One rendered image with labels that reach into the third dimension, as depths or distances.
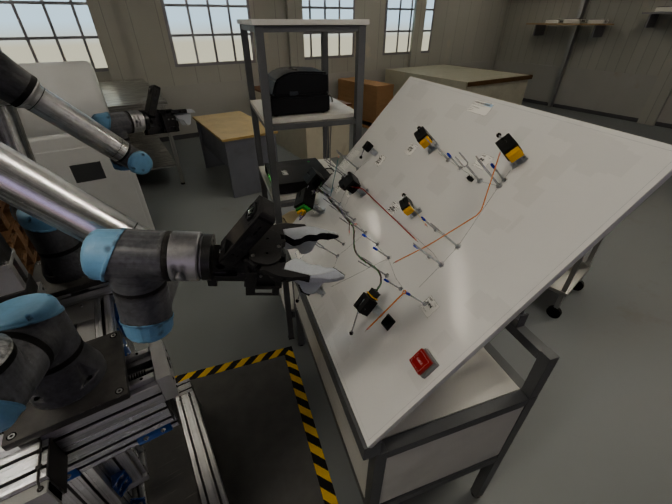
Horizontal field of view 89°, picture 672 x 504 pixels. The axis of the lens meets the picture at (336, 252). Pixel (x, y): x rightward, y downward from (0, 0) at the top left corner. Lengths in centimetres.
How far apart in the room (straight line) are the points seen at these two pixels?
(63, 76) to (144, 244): 325
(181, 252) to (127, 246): 7
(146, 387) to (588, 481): 203
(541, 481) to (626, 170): 160
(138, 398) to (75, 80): 304
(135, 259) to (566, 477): 214
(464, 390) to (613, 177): 78
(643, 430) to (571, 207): 186
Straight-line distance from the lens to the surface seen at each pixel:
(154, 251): 53
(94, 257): 56
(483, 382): 138
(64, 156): 364
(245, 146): 436
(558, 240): 98
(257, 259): 51
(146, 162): 134
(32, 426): 100
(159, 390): 103
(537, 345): 129
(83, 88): 370
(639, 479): 248
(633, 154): 106
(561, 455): 234
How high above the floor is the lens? 185
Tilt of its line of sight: 34 degrees down
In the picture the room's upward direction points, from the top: straight up
